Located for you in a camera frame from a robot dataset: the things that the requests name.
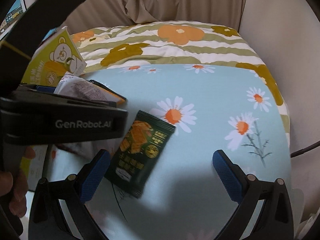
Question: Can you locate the dark green snack packet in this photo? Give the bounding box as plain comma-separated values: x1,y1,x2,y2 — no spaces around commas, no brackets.
105,111,175,198

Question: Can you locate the black curved cable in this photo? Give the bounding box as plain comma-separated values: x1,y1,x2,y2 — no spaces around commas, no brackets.
290,139,320,158

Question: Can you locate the floral striped duvet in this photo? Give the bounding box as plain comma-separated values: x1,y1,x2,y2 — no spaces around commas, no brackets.
69,20,291,133

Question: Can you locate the framed houses picture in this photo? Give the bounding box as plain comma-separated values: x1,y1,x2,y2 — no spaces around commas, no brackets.
1,0,26,38

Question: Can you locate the beige curtain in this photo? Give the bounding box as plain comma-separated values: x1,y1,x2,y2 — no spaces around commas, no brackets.
31,0,247,34

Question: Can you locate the person left hand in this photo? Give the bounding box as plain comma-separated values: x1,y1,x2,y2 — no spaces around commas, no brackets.
0,146,36,218

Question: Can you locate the daisy print tablecloth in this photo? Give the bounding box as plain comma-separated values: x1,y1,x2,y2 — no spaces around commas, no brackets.
24,63,292,240

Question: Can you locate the green cardboard box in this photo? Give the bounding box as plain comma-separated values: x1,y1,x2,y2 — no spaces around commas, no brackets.
21,27,86,87

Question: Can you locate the white cartoon snack bag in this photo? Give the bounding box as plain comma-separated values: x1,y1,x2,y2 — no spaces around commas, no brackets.
54,72,127,106

